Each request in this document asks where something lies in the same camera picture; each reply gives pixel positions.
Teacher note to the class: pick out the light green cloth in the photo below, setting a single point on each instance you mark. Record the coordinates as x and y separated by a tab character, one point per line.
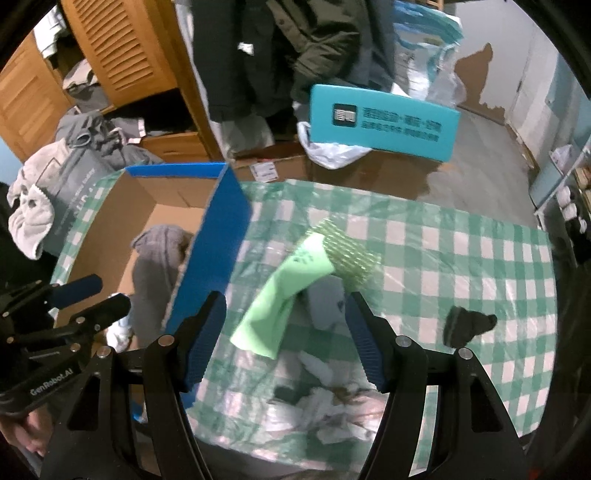
262	327

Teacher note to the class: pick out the green checkered tablecloth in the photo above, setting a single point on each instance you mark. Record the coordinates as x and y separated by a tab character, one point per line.
432	258

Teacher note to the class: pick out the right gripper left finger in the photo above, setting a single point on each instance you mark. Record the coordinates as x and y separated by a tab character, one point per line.
94	437

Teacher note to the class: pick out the white patterned cloth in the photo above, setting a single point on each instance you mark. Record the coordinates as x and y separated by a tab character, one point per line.
333	411

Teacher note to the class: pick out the black sock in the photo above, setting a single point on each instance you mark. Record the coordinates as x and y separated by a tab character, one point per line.
463	325

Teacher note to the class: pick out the grey tote bag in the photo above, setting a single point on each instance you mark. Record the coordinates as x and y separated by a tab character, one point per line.
68	183

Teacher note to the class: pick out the hanging dark jackets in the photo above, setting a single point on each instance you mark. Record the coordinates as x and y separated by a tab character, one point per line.
255	59

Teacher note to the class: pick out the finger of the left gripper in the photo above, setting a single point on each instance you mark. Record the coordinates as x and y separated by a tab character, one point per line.
41	296
95	318

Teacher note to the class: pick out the grey towel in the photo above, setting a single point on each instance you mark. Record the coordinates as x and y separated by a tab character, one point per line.
160	250

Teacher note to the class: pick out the brown cardboard box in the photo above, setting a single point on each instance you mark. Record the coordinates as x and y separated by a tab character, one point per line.
379	171

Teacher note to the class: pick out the left hand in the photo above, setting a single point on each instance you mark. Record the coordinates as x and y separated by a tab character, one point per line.
32	433

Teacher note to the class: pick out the grey hoodie pile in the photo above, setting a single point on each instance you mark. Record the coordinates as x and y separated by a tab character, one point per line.
116	141

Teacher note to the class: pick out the grey sock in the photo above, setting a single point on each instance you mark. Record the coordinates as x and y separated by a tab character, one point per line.
325	302

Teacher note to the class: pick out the white plastic bag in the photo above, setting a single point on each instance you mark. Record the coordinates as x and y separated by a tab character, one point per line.
331	156

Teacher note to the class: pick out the blue plastic bag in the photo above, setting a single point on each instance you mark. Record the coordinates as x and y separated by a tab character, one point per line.
426	47

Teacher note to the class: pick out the shoe rack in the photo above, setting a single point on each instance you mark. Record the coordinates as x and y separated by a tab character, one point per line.
555	186

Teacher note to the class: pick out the white towel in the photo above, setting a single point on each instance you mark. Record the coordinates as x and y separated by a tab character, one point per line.
33	218

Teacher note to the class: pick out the teal shoe box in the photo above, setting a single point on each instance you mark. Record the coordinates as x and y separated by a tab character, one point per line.
382	121

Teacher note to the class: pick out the light blue cloth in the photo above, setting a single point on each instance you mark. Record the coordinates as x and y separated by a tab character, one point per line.
119	335

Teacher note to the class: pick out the blue-edged cardboard box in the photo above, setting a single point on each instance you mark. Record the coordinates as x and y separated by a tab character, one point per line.
205	199

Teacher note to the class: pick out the green sparkly knit cloth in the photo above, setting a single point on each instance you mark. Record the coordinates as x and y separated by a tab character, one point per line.
353	262

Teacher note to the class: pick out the wooden louvered wardrobe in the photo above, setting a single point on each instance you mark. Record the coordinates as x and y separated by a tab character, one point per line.
136	50

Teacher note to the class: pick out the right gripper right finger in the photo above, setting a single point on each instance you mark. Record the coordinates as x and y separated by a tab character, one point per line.
474	437

